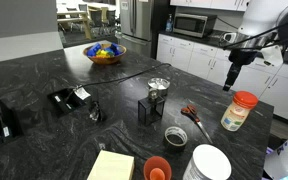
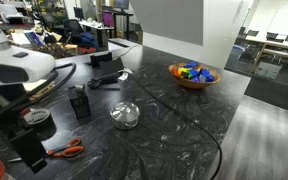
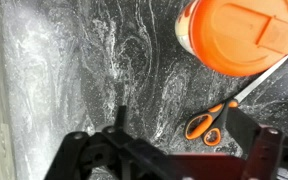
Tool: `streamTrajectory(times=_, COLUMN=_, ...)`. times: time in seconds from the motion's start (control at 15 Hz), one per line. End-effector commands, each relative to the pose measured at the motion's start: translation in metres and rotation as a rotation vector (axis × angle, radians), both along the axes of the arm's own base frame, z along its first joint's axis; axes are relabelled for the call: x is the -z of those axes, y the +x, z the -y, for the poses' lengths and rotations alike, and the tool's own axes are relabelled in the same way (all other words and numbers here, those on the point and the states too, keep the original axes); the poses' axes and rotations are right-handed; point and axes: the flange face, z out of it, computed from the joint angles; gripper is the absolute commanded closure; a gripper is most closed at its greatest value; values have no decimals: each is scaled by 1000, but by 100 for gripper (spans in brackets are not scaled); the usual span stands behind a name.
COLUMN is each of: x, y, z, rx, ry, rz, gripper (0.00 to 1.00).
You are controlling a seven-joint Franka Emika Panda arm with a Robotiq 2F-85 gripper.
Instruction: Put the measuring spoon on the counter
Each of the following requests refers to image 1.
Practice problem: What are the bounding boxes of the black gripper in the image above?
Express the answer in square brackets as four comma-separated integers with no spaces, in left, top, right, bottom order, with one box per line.
[222,61,244,92]

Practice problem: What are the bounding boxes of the black counter outlet box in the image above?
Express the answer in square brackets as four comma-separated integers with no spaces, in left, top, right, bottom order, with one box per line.
[47,87,87,116]

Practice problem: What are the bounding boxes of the black raised counter box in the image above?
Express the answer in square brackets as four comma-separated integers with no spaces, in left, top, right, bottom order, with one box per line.
[0,89,44,138]

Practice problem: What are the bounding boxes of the creamer bottle with orange lid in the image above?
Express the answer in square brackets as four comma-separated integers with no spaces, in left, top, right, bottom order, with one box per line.
[220,90,259,132]

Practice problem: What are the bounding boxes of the white lower kitchen cabinets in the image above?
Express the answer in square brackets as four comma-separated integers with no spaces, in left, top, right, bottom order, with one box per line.
[156,33,288,122]

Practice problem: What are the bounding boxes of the white kitchen cabinets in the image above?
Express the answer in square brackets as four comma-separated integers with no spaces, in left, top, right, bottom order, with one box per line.
[156,33,288,122]
[169,0,252,13]

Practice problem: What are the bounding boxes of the round silver metal tin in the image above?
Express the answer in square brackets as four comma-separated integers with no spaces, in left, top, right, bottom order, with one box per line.
[147,77,171,98]

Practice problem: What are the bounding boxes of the stainless steel microwave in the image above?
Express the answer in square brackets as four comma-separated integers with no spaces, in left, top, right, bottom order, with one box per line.
[172,12,218,38]

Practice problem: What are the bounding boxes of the black round tin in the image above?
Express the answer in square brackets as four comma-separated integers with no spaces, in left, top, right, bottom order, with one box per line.
[163,125,189,152]

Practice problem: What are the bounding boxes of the white upper kitchen cabinets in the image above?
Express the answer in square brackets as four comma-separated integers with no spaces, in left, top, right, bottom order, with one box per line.
[169,0,252,13]

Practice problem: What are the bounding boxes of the blue soap dispenser bottle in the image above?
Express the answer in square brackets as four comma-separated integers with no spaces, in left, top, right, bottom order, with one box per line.
[165,13,174,33]

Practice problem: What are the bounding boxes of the stainless steel refrigerator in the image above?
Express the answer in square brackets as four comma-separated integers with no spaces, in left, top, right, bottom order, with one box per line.
[118,0,172,59]

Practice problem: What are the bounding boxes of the orange plastic cup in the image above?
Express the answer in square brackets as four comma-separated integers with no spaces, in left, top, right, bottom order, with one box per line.
[142,155,173,180]

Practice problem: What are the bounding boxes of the blue toy block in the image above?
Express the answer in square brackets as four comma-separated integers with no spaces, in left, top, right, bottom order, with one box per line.
[86,42,102,58]
[109,43,123,57]

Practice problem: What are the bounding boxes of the wooden bowl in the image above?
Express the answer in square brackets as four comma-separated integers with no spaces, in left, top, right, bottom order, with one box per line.
[82,42,128,66]

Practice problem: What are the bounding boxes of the yellow toy block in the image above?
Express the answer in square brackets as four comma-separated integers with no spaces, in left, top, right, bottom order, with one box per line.
[96,49,109,57]

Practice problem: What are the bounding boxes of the black power plug adapter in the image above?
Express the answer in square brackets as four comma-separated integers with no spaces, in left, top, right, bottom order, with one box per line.
[88,100,106,123]

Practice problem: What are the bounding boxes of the black office chair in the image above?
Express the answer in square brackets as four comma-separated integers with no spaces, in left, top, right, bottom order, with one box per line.
[89,8,104,28]
[105,9,117,27]

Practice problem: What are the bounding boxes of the white paper tag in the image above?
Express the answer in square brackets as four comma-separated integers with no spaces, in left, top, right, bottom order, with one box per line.
[73,86,92,101]

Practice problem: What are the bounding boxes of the light wooden table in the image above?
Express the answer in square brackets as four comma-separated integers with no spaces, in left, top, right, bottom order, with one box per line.
[56,10,93,40]

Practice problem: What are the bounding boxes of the orange handled scissors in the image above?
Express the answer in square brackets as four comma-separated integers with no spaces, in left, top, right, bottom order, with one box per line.
[180,104,214,145]

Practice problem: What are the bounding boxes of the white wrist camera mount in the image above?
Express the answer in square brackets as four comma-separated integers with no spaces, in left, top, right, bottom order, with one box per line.
[261,45,284,67]

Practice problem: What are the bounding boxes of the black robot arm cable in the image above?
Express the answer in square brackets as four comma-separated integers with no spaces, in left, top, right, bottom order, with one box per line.
[221,16,288,51]

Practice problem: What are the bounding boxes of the black cube frame stand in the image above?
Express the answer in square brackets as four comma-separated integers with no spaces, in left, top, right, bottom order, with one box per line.
[137,95,166,127]

